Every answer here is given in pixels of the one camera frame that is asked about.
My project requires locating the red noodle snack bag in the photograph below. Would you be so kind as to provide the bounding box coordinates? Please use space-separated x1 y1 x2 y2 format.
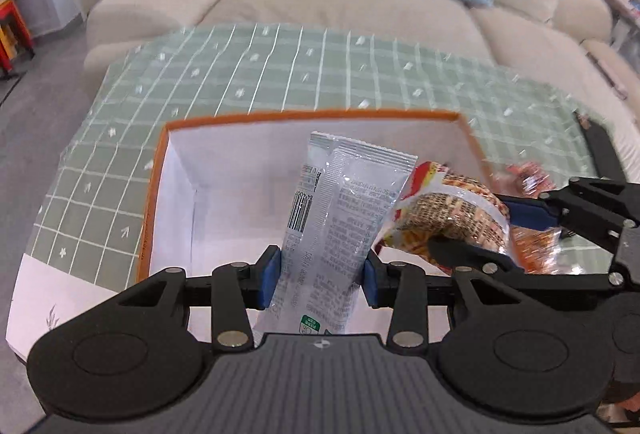
374 161 561 274

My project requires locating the silver snack packet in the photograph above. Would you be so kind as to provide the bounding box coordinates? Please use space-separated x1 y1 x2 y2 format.
255 132 418 338

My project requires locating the red meat snack packet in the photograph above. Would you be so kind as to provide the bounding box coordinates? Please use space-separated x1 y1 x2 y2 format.
506 162 555 199

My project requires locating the black notebook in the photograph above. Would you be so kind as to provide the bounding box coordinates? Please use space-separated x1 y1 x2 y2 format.
574 111 627 183

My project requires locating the orange storage box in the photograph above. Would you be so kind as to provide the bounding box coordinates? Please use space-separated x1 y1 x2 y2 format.
137 110 491 280

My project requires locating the green checked tablecloth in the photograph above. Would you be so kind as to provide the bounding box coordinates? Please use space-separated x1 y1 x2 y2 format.
19 22 622 292

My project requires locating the beige sofa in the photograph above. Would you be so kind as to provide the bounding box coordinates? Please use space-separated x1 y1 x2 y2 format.
85 0 639 152

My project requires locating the red orange stool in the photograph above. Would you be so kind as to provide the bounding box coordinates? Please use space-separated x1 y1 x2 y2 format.
0 0 36 79

